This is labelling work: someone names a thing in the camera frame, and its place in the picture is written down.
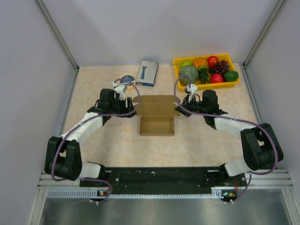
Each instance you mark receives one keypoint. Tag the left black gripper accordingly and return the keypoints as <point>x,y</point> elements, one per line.
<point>130,108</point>

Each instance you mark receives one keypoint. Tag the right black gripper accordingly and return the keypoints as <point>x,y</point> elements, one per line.
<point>186,104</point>

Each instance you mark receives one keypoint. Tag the brown cardboard paper box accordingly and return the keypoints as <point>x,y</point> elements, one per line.
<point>157,113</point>

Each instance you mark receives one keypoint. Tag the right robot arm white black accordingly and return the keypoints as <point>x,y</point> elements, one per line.
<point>261,151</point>

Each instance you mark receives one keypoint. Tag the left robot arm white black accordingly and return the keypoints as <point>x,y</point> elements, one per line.
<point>63,157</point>

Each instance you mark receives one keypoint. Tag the yellow masking tape roll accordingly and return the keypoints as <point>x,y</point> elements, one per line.
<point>127,80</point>

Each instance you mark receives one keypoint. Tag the small pineapple green leaves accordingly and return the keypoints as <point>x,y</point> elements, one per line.
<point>203,74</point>

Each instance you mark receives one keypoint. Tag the green round melon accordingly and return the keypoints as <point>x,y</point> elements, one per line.
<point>188,74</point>

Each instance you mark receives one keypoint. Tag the razor in blue package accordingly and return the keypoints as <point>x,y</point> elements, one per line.
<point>147,73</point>

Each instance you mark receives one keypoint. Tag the red apple front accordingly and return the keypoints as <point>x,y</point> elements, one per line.
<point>216,78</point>

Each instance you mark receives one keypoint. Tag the red apple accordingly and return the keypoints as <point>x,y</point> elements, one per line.
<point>212,60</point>
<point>216,78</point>

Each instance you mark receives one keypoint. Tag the small green apple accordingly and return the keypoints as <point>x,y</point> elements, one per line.
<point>185,63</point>

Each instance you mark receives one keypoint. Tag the green avocado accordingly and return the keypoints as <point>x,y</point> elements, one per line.
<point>231,76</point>

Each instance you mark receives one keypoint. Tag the dark purple grape bunch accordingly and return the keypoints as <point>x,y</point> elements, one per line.
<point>220,67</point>

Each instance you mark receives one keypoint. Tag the red apple back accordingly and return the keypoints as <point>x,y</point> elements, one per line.
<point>212,60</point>

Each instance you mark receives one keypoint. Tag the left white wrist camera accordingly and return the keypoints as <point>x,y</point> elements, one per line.
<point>120,90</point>

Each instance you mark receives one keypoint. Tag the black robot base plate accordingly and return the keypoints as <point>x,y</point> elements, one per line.
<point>169,180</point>

